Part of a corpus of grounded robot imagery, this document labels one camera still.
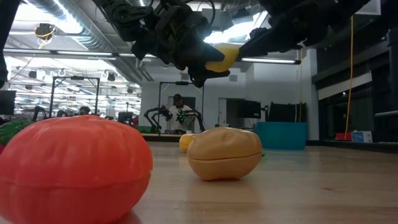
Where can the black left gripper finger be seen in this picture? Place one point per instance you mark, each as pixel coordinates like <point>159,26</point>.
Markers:
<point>200,76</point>
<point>196,49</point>

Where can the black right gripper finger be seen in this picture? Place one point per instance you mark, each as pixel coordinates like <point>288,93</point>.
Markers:
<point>258,33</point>
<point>273,42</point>

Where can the yellow toy lemon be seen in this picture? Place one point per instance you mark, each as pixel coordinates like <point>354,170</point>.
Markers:
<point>225,57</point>

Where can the yellow toy banana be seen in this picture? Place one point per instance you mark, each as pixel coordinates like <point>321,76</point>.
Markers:
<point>185,142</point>

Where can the teal plastic tupperware container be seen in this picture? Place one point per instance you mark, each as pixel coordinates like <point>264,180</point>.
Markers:
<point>280,135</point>

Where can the black background robot arm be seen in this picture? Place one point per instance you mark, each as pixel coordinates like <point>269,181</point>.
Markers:
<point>155,116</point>
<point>194,118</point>

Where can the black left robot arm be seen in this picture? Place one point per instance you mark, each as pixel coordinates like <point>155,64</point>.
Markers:
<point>124,15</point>

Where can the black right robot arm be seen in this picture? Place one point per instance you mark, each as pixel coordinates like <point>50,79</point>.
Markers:
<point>342,12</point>

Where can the person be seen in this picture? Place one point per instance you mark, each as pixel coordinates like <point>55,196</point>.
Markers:
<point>84,110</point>
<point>178,116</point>

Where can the black monitor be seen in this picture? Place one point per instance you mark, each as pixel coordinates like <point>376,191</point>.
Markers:
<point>248,109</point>
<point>7,102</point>

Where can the black panel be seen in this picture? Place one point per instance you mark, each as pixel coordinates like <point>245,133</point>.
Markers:
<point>286,112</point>

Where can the background wooden table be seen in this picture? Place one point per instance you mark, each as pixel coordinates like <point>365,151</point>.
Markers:
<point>161,137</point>

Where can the green bin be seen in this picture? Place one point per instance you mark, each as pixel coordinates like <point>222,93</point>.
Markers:
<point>143,129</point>

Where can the tan toy potato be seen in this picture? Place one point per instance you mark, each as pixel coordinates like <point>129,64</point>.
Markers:
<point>224,155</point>

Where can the red bin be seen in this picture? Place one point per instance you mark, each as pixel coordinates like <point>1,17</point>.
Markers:
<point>343,137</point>

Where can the blue box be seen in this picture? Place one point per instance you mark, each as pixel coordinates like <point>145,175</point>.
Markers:
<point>362,137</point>

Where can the orange toy pumpkin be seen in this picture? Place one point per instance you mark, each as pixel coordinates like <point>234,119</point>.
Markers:
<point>74,168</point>

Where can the black gantry frame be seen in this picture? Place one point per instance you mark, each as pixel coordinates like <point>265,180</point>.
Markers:
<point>168,83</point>
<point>77,77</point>

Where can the black post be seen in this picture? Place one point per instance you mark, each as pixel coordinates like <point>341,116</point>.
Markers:
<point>4,31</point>

